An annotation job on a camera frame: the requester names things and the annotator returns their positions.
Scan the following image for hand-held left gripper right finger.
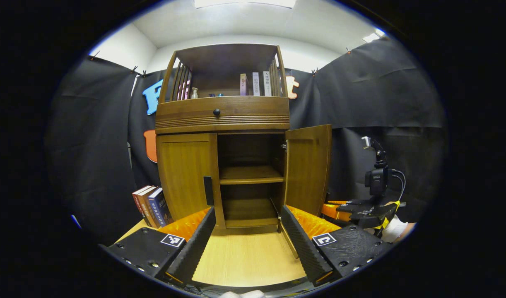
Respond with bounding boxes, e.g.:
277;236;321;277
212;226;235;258
280;204;393;287

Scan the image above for wooden double-door shoe cabinet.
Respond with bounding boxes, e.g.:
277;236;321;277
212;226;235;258
155;43;291;230

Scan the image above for large ceiling light panel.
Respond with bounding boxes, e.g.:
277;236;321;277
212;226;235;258
194;0;297;9

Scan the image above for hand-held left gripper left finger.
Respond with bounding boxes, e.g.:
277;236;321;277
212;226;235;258
102;206;217;286

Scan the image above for wooden shoe cabinet door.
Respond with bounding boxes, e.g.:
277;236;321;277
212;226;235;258
157;133;225;229
278;124;332;259

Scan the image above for brown cover book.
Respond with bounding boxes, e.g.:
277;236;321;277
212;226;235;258
138;186;159;229

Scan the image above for small ceiling light panel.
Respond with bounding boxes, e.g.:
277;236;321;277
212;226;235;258
362;28;386;43

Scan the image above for black backdrop cloth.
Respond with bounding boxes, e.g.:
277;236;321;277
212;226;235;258
44;36;448;245

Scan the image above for red cover book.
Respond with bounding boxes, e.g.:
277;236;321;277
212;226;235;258
132;185;152;227

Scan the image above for dark blue cover book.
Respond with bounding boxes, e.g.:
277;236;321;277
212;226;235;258
147;188;173;227

